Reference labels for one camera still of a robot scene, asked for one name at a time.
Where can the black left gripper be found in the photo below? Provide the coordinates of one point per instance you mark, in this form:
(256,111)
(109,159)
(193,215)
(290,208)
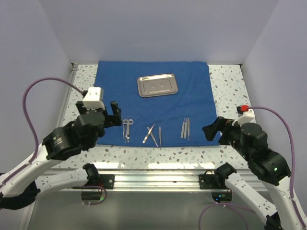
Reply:
(117,116)

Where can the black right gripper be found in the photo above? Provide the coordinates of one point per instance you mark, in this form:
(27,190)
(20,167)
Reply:
(210,131)

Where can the steel surgical scissors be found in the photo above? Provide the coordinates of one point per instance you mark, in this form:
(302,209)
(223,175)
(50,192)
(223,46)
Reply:
(127,131)

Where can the thin steel scalpel handle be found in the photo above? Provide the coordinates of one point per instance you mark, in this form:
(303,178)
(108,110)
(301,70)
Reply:
(188,128)

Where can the thin steel tweezers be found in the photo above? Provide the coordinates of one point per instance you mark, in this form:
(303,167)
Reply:
(153,138)

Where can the angled steel tweezers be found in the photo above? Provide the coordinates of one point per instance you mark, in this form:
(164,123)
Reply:
(148,133)

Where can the stainless steel instrument tray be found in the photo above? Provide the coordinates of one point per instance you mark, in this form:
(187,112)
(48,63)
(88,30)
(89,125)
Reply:
(157,85)

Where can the blue surgical drape cloth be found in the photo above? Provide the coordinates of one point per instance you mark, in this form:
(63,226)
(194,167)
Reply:
(194,100)

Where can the broad steel tweezers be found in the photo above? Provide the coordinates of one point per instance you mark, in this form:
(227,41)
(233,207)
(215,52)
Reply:
(185,129)

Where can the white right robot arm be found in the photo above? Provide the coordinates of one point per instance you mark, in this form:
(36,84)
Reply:
(270,167)

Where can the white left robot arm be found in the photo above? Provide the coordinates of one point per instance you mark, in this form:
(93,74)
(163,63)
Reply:
(21,186)

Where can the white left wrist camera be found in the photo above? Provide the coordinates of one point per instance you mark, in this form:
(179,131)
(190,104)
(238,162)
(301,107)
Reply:
(94,98)

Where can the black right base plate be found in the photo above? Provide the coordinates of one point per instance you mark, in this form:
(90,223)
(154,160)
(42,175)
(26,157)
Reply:
(211,181)

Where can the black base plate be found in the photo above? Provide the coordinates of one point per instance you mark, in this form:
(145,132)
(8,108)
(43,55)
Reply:
(211,181)
(105,180)

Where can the aluminium mounting rail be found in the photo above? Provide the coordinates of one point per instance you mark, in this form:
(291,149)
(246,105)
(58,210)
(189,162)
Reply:
(165,177)

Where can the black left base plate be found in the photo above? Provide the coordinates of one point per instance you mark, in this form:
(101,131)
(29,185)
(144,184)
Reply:
(105,180)

